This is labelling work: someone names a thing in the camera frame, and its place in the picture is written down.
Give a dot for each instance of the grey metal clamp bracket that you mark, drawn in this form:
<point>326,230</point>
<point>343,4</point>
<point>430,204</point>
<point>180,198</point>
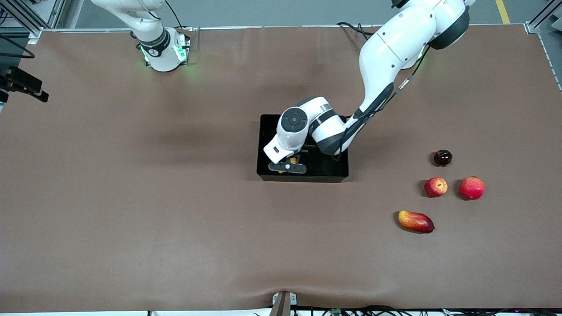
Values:
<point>283,303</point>

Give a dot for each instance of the aluminium frame post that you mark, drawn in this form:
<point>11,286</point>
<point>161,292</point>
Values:
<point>542,19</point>
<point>26,17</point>

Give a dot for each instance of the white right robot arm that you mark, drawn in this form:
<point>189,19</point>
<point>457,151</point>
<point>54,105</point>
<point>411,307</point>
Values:
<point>158,48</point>

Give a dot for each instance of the red yellow apple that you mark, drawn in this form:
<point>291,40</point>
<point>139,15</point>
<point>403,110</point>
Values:
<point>435,187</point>

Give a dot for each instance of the red yellow mango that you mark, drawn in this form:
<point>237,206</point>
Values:
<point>416,221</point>

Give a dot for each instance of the black plastic box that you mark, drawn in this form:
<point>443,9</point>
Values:
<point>325,169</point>

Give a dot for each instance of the dark purple plum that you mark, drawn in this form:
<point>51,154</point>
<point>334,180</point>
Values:
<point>442,158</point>

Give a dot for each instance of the yellow banana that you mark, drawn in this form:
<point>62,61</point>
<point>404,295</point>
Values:
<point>293,160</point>

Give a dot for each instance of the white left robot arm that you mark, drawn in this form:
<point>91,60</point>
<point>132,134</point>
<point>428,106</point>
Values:
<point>386,48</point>

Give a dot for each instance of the yellow floor tape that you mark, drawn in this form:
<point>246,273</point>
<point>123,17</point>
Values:
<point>503,11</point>

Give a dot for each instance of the brown table cloth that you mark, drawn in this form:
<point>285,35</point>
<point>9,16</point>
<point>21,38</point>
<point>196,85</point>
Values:
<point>175,219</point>

